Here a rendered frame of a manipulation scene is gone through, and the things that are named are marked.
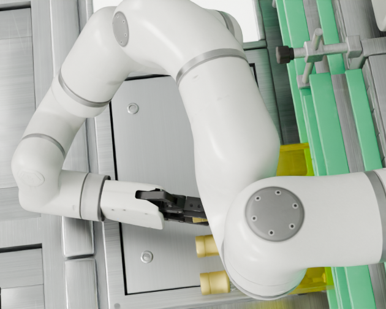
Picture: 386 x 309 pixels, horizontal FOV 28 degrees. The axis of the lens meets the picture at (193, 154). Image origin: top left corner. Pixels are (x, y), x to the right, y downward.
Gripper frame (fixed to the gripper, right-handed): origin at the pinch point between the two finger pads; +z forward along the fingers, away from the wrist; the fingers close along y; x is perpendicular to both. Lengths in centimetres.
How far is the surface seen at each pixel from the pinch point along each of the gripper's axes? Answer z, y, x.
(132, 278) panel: -10.0, -12.3, -9.9
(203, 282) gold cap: 2.5, 1.9, -11.5
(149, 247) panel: -8.1, -12.3, -4.2
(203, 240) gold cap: 1.5, 2.1, -5.0
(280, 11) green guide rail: 9.1, -3.4, 40.0
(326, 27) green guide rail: 16.8, 4.1, 33.5
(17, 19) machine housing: -43, -17, 39
